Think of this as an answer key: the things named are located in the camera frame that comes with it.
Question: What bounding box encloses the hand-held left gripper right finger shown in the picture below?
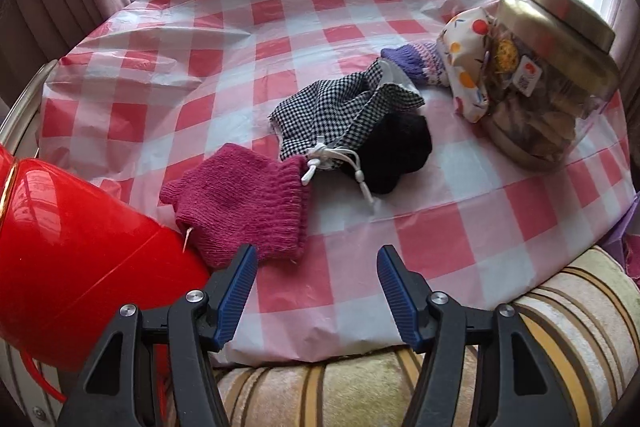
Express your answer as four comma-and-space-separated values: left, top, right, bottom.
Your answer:
376, 245, 598, 427

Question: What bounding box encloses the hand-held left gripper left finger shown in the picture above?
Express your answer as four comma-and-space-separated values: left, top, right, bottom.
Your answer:
57, 243, 259, 427

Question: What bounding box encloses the magenta knit glove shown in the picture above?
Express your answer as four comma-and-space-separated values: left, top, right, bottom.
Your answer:
160, 143, 312, 270

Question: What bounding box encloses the black sock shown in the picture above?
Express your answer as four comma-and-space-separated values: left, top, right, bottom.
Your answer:
357, 112, 433, 195

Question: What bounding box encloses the red plastic thermos jug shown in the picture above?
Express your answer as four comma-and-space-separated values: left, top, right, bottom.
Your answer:
0, 142, 213, 373

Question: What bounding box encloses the striped beige sofa cushion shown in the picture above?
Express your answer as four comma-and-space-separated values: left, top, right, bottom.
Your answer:
212, 247, 640, 427

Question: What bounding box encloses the purple paper bag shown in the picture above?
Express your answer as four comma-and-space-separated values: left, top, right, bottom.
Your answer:
600, 194, 640, 278

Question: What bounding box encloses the purple knit sock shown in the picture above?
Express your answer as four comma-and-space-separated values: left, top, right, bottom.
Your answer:
380, 41, 453, 88

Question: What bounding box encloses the clear jar gold lid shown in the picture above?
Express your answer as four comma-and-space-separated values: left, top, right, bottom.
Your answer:
480, 0, 621, 172

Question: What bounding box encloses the white fruit print pouch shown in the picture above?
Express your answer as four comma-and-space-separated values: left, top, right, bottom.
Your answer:
436, 7, 501, 124

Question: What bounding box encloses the metal table rim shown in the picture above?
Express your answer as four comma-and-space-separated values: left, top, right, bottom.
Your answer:
0, 58, 61, 148

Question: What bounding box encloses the pink white checked tablecloth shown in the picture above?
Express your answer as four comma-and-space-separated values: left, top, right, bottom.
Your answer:
37, 0, 638, 368

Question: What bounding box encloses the houndstooth drawstring pouch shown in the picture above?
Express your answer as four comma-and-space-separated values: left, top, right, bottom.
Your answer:
269, 58, 426, 208

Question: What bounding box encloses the red cord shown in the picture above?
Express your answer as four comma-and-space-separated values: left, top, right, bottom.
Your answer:
20, 347, 68, 405

